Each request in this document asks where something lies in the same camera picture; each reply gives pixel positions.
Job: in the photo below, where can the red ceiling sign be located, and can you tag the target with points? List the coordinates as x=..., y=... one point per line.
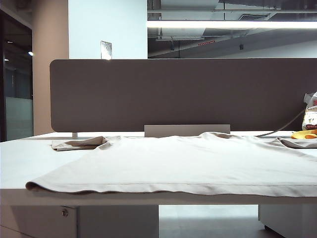
x=206, y=43

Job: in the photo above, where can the beige T-shirt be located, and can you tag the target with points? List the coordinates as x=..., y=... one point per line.
x=173, y=163

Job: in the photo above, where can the metal divider bracket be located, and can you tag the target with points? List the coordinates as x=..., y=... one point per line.
x=75, y=135

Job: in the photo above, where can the round silver drawer lock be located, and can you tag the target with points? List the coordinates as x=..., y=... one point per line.
x=65, y=212

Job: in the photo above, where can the ceiling air vent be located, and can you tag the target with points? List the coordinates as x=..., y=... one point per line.
x=253, y=17

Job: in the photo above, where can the white drawer cabinet with lock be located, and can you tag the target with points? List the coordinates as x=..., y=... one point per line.
x=37, y=221

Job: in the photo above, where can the printed snack bag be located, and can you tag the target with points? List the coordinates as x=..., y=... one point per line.
x=311, y=111

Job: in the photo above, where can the white desk support panel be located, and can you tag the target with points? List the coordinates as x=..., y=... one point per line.
x=119, y=220

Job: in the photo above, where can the yellow orange cloth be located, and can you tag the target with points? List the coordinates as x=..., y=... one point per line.
x=303, y=135

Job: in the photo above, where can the white plain cabinet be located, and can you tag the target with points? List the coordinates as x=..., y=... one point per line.
x=292, y=218

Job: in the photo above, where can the dark glass door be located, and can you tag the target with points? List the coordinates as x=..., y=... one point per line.
x=17, y=94

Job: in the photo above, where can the metal wall plate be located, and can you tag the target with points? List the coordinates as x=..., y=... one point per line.
x=106, y=50

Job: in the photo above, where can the long ceiling light strip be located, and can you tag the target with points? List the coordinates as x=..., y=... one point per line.
x=230, y=24

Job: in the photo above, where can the grey fabric desk divider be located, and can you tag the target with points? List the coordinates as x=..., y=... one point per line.
x=173, y=94

